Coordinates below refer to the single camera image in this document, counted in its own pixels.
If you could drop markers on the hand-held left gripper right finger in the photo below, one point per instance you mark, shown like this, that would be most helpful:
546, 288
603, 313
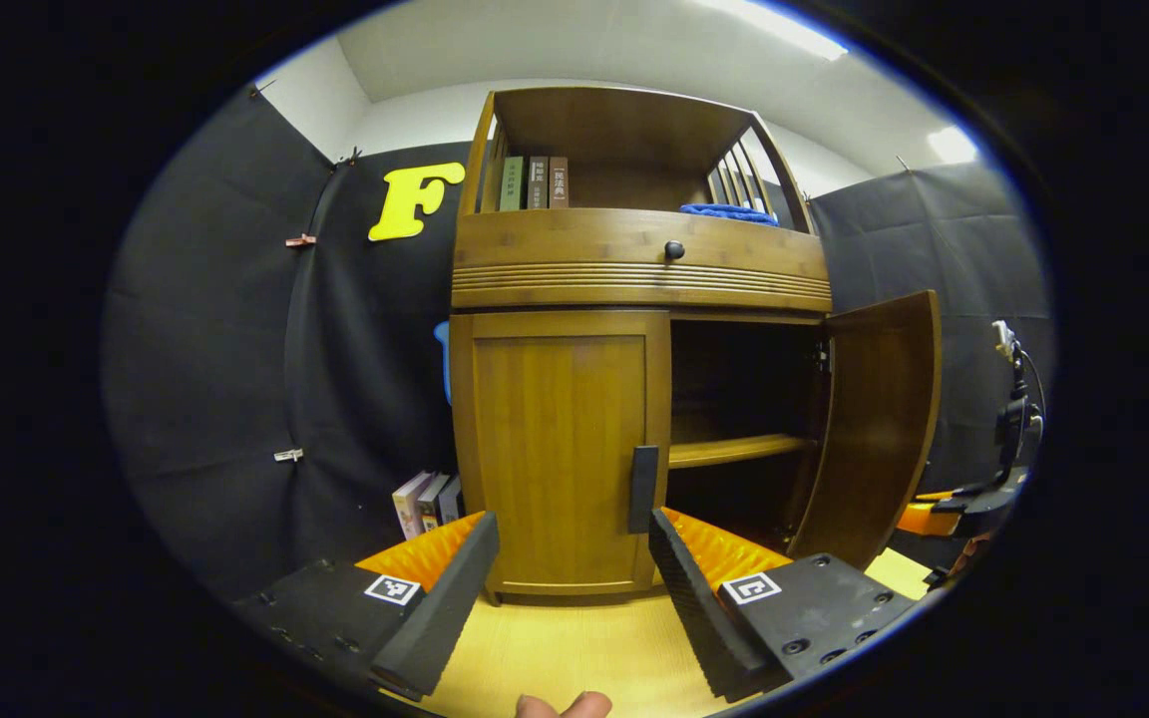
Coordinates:
694, 608

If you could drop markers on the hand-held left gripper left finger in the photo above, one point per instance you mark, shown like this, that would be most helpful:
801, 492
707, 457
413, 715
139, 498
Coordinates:
445, 608

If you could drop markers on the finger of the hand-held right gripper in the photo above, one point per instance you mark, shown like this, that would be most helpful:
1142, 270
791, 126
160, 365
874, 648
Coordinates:
929, 521

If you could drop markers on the wooden shoe cabinet door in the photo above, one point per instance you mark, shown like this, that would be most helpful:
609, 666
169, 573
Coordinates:
555, 449
879, 419

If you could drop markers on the wooden double-door shoe cabinet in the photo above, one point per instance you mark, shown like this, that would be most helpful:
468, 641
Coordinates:
624, 130

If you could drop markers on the dark grey book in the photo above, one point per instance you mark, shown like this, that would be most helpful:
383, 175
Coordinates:
432, 504

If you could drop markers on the pale pink book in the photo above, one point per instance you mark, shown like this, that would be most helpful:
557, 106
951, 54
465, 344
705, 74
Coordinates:
409, 507

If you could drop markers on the light grey book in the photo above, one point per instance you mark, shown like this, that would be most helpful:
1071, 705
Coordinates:
452, 499

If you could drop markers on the white clip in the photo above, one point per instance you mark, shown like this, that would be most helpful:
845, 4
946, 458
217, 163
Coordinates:
288, 455

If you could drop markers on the small ceiling light panel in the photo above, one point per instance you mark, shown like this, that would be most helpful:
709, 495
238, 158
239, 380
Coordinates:
952, 146

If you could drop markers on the black backdrop cloth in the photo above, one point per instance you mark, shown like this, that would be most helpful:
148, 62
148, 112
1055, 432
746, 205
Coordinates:
215, 349

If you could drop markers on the blue towel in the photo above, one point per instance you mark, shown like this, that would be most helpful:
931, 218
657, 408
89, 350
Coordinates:
729, 213

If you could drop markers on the wooden drawer with black knob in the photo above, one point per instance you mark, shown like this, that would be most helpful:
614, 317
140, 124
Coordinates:
555, 254

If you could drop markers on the red clip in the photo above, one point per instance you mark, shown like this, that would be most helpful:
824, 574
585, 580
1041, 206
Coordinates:
300, 240

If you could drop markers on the green book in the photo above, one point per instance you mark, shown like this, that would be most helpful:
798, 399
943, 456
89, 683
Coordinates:
512, 184

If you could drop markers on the dark brown book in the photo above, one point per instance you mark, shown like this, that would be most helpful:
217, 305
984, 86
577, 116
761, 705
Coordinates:
538, 183

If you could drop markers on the reddish brown book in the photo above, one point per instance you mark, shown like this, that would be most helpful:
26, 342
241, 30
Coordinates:
559, 183

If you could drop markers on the black binder clip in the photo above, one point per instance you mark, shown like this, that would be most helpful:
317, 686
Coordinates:
351, 158

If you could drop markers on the long ceiling light panel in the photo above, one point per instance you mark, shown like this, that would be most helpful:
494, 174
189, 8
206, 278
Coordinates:
774, 25

